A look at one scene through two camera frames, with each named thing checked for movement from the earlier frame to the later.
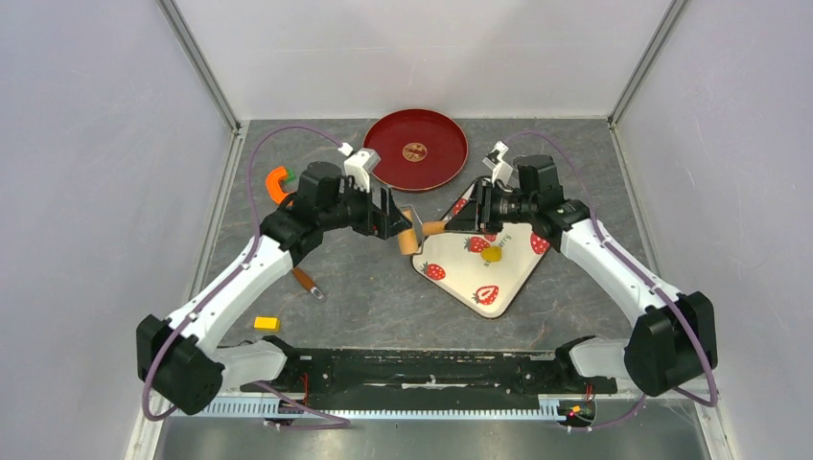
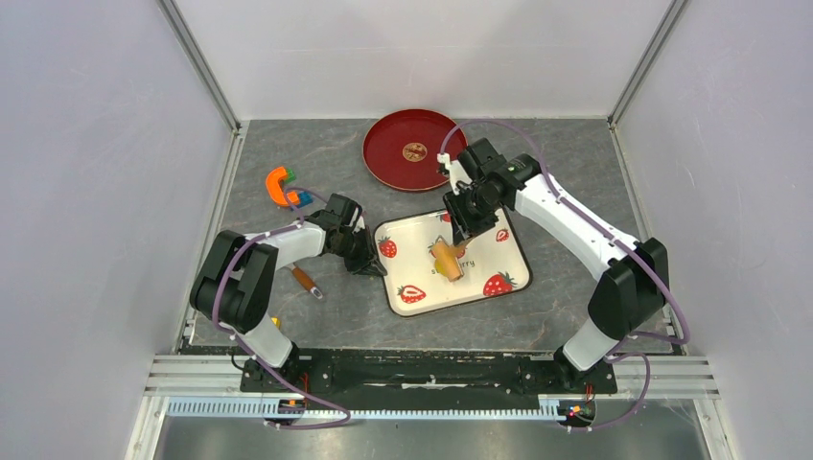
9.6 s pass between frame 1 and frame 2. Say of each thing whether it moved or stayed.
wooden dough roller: moved
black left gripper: moved
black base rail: stayed
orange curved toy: stayed
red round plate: stayed
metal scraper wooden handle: stayed
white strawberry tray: moved
